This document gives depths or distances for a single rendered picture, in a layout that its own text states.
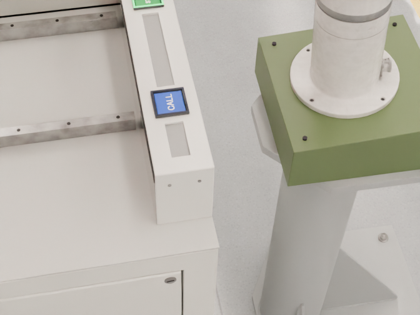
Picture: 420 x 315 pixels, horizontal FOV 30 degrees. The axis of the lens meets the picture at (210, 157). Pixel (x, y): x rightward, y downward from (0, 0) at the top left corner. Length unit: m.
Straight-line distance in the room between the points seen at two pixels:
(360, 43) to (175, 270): 0.48
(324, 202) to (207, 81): 1.15
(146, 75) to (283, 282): 0.73
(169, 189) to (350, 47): 0.36
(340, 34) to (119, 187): 0.45
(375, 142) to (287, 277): 0.60
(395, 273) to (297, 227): 0.65
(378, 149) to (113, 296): 0.52
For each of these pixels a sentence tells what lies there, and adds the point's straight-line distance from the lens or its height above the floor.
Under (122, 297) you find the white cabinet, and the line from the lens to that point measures 1.38.
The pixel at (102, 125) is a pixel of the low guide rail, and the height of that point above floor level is 0.85.
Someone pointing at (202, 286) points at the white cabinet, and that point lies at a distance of 1.40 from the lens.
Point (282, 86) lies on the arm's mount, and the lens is 1.39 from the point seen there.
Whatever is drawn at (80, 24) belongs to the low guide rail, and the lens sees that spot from 1.60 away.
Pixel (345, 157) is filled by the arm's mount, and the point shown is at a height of 0.88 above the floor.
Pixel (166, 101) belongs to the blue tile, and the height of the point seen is 0.96.
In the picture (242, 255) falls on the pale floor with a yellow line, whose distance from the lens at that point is 2.24.
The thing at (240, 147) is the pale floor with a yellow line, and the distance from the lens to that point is 2.46.
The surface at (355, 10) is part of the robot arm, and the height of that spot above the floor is 1.13.
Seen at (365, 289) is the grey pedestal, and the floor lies 0.10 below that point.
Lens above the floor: 1.93
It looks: 53 degrees down
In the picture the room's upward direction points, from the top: 2 degrees clockwise
